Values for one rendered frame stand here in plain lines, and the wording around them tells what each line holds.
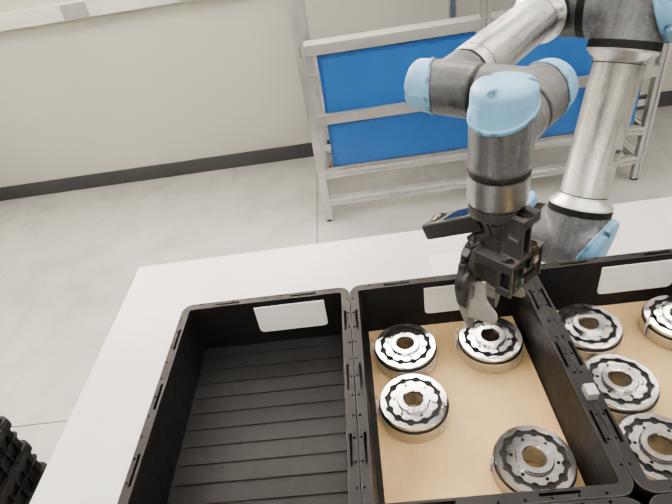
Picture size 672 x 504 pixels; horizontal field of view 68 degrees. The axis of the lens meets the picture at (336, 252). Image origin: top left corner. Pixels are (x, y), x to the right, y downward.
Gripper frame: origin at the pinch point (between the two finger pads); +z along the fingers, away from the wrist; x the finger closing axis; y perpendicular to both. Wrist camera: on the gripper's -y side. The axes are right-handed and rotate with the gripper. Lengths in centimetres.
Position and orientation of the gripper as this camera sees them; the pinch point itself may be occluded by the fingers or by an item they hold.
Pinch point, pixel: (478, 308)
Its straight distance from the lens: 80.3
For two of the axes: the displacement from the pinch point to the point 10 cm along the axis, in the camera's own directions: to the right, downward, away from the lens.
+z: 1.4, 8.0, 5.9
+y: 6.5, 3.8, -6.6
